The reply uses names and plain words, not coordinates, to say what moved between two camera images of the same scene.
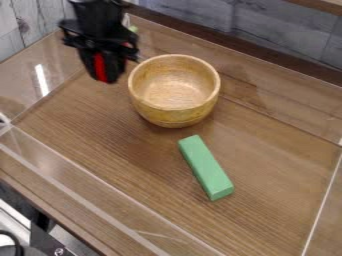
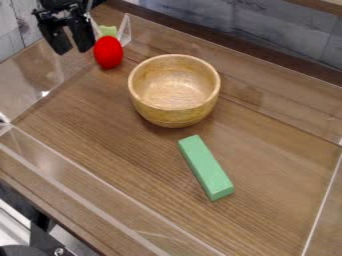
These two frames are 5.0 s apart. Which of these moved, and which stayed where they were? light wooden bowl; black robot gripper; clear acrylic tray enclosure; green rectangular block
Moved: black robot gripper
Stayed: clear acrylic tray enclosure; green rectangular block; light wooden bowl
